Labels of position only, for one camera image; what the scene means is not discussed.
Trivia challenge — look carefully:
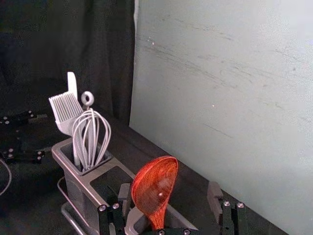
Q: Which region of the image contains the grey silicone whisk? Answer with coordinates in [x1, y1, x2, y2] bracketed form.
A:
[71, 107, 112, 172]

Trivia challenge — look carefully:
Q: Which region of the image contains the black table cloth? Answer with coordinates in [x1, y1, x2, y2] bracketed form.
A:
[0, 104, 293, 235]

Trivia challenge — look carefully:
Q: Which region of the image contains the pale grey silicone spatula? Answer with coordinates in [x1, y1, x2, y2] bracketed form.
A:
[67, 71, 79, 99]

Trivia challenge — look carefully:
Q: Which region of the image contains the grey silicone basting brush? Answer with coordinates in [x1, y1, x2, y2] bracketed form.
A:
[48, 92, 84, 169]

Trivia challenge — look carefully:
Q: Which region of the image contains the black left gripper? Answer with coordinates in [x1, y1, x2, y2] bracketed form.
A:
[0, 109, 47, 165]

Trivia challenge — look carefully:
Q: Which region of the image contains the black steel utensil rack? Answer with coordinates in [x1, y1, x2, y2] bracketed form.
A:
[50, 140, 199, 235]

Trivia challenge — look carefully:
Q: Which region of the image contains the thin dark cable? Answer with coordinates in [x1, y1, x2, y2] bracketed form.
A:
[0, 158, 13, 196]

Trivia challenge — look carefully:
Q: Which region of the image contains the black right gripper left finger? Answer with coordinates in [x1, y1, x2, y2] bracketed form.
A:
[97, 183, 133, 235]

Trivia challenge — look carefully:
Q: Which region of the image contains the black curtain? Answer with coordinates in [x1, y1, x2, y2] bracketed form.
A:
[0, 0, 136, 127]

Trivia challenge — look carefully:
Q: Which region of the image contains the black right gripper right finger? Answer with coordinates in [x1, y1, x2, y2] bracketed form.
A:
[207, 181, 246, 235]

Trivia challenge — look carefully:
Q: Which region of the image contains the red-brown wooden spoon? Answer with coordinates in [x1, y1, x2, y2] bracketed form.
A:
[131, 156, 179, 232]

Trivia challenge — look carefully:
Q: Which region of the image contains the grey utensil with ring handle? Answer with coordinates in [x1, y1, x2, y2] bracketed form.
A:
[81, 91, 94, 111]

